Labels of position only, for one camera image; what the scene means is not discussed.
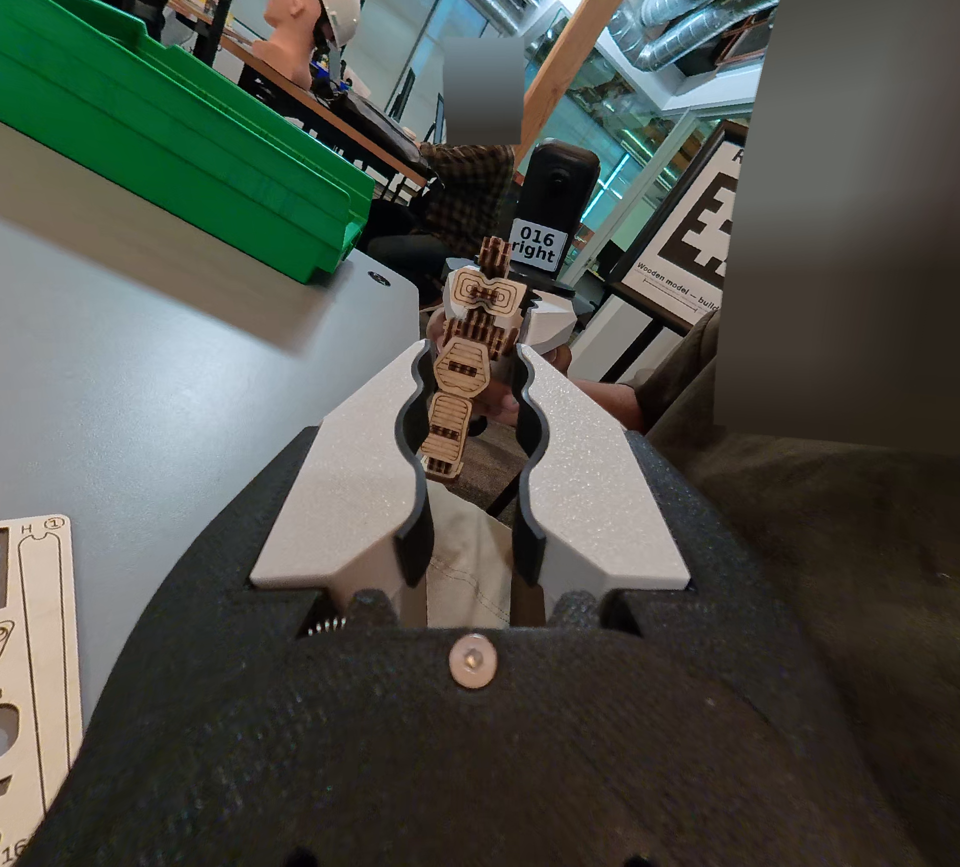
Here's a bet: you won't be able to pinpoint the person's right hand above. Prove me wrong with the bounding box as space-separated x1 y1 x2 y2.
423 312 573 433

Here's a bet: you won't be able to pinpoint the layered wooden model assembly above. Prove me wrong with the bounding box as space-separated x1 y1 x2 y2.
418 235 526 482

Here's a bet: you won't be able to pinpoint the green plastic bin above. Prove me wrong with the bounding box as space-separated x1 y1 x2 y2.
0 0 376 285

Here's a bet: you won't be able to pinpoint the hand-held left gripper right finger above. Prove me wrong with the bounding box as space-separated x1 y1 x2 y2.
513 343 691 621

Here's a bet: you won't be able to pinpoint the wooden beam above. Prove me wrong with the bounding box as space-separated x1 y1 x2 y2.
517 0 684 148

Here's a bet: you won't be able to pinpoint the framed marker sign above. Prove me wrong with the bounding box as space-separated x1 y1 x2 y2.
607 120 751 328

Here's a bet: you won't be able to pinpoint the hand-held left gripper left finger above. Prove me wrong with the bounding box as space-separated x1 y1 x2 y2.
249 340 438 628

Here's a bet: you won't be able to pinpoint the person's beige pants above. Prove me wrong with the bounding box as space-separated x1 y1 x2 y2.
426 484 519 628

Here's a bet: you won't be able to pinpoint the person's right forearm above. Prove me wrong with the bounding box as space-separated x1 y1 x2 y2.
570 378 648 433

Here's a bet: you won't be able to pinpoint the mannequin head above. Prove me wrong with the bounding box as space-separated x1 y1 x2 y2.
255 0 331 88

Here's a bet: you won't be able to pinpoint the laser-cut plywood parts sheet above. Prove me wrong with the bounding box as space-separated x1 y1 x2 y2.
0 513 84 867

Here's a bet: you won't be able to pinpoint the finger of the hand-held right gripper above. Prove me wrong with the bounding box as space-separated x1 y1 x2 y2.
517 291 580 352

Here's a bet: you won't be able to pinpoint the grey desk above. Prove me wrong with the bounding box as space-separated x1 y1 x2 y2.
0 124 421 733

